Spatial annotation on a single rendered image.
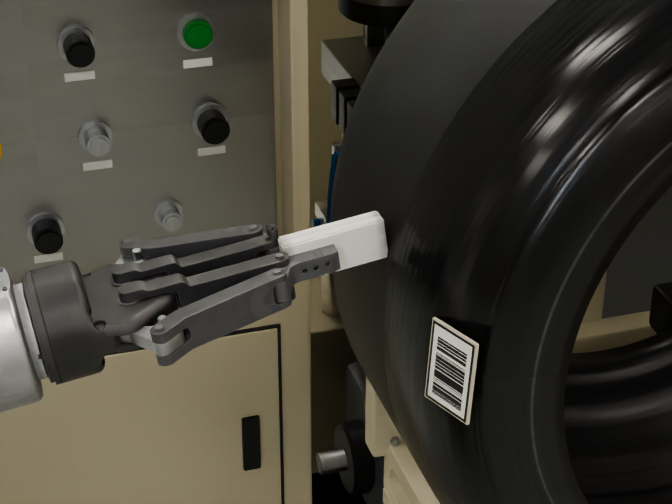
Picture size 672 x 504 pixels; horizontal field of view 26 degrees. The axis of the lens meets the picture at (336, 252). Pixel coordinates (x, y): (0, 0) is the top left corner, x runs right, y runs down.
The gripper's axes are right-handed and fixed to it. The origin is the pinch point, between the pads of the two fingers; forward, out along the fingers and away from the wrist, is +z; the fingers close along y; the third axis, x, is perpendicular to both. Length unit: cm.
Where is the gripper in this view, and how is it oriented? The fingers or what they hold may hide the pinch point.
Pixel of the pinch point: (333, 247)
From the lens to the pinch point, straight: 96.7
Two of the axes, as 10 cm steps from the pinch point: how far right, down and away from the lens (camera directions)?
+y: -2.9, -4.7, 8.3
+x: 1.3, 8.4, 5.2
